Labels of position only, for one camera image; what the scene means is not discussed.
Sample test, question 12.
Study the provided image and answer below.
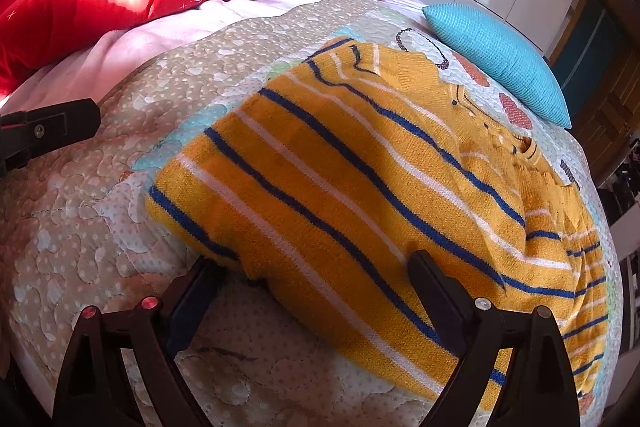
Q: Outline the wooden door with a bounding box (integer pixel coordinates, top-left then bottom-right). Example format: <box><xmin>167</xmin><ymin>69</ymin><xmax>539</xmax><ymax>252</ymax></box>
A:
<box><xmin>582</xmin><ymin>0</ymin><xmax>640</xmax><ymax>170</ymax></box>

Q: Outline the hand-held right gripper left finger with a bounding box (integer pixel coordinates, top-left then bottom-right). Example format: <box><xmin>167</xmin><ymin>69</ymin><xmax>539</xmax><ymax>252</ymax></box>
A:
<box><xmin>52</xmin><ymin>257</ymin><xmax>228</xmax><ymax>427</ymax></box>

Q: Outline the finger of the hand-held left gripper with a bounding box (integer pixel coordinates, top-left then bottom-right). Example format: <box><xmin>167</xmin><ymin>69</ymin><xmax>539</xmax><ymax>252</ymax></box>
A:
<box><xmin>0</xmin><ymin>98</ymin><xmax>101</xmax><ymax>155</ymax></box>

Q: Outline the yellow striped knit sweater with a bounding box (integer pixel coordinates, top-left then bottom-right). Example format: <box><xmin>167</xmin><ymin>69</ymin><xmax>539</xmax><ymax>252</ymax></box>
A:
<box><xmin>145</xmin><ymin>37</ymin><xmax>608</xmax><ymax>413</ymax></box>

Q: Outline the quilted patterned bedspread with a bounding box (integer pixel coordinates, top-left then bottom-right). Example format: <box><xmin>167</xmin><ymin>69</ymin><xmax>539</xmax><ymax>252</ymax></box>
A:
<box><xmin>0</xmin><ymin>0</ymin><xmax>623</xmax><ymax>427</ymax></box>

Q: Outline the white bed sheet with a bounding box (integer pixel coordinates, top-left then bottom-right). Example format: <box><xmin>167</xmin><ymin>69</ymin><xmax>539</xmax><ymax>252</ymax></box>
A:
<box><xmin>0</xmin><ymin>0</ymin><xmax>351</xmax><ymax>118</ymax></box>

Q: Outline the light blue pillow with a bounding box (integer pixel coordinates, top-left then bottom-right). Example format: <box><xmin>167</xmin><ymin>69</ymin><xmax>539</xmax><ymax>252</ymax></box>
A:
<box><xmin>422</xmin><ymin>3</ymin><xmax>572</xmax><ymax>130</ymax></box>

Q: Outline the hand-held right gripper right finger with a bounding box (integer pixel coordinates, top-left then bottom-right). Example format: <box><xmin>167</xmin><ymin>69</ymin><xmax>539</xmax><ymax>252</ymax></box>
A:
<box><xmin>407</xmin><ymin>250</ymin><xmax>581</xmax><ymax>427</ymax></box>

